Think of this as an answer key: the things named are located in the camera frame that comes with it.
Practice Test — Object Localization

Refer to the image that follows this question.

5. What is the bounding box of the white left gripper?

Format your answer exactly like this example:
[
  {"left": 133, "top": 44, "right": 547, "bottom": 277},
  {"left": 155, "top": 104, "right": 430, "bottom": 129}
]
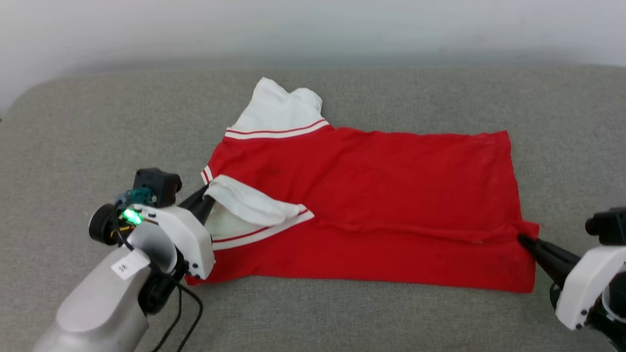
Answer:
[{"left": 89, "top": 185, "right": 216, "bottom": 281}]

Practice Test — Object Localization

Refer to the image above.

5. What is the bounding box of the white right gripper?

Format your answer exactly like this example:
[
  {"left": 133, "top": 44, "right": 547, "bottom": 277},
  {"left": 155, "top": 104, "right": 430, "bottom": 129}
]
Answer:
[{"left": 518, "top": 234, "right": 626, "bottom": 331}]

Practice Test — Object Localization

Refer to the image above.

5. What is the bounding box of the red and white garment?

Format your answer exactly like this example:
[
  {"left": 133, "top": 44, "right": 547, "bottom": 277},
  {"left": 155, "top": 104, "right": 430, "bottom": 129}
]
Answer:
[{"left": 184, "top": 77, "right": 540, "bottom": 294}]

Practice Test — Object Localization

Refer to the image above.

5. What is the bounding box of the white paper label tag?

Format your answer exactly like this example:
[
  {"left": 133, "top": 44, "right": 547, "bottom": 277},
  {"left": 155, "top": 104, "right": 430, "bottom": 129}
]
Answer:
[{"left": 111, "top": 249, "right": 151, "bottom": 280}]

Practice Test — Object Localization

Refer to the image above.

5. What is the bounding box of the grey fabric sofa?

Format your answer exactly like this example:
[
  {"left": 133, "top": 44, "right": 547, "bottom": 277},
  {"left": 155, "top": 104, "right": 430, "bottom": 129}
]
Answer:
[{"left": 0, "top": 64, "right": 626, "bottom": 352}]

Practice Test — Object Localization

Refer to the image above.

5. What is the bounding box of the thin black cable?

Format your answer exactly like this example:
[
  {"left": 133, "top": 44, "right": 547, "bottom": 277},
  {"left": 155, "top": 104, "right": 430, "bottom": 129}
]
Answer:
[{"left": 151, "top": 286, "right": 183, "bottom": 352}]

